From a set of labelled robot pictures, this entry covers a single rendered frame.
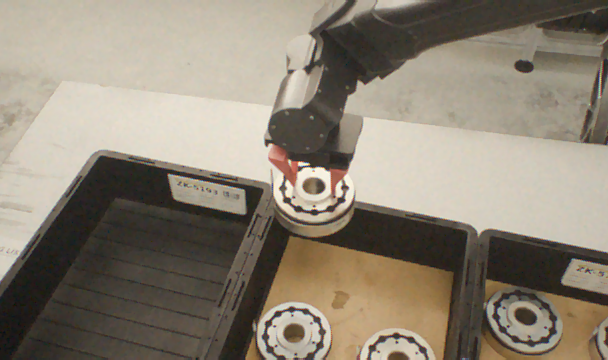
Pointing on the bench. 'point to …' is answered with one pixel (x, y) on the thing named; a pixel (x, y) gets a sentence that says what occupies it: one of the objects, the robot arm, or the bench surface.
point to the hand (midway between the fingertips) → (314, 182)
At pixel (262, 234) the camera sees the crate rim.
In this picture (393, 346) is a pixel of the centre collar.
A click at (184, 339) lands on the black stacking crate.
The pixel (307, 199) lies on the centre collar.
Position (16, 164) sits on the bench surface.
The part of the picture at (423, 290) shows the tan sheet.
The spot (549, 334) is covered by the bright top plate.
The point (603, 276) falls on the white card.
